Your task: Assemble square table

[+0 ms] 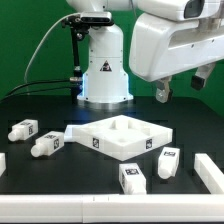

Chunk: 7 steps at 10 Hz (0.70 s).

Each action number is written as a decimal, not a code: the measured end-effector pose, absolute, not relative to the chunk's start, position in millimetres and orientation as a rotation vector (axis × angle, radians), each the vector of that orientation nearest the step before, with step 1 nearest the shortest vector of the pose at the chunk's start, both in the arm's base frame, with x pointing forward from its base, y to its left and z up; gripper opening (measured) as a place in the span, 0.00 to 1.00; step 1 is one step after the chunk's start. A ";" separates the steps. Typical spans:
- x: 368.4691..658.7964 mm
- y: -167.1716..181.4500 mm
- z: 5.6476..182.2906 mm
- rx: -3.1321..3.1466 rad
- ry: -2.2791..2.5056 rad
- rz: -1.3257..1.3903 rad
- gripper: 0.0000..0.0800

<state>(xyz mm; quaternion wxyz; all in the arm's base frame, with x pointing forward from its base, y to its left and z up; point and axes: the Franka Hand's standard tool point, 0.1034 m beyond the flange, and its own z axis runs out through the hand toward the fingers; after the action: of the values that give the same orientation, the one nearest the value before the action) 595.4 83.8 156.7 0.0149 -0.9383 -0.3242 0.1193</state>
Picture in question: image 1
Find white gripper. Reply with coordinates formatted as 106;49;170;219
129;13;224;103

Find white square table top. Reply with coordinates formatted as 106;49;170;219
73;115;173;161

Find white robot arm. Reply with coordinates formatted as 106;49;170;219
66;0;224;104

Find white left fence block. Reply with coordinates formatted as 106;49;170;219
0;153;6;176

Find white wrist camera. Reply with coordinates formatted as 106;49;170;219
183;0;213;19

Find white right fence rail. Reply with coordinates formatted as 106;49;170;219
194;153;224;194

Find white fence rail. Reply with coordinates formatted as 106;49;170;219
0;194;224;223
194;153;224;194

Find white marker base plate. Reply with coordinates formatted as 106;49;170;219
64;125;80;142

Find grey cable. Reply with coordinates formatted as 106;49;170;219
23;13;81;84

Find black cables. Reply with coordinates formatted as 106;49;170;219
0;78;81;103

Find white front fence rail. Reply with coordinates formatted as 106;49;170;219
0;194;224;223

